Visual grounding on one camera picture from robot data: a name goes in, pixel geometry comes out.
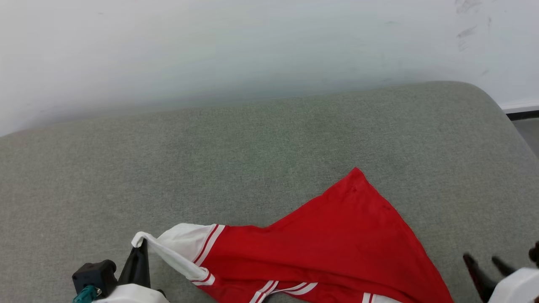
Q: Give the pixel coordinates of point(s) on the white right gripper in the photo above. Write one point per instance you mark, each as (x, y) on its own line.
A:
(520, 288)

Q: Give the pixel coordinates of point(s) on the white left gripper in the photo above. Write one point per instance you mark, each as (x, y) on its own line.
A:
(130, 294)

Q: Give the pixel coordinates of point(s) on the red Bulls basketball jersey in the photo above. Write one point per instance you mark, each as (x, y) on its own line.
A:
(345, 235)

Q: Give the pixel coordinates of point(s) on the grey fabric sofa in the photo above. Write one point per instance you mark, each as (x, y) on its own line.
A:
(210, 168)

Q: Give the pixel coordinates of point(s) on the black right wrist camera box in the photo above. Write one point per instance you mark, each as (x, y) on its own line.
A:
(534, 254)

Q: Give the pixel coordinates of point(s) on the white wall baseboard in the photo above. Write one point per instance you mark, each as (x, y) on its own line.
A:
(522, 106)

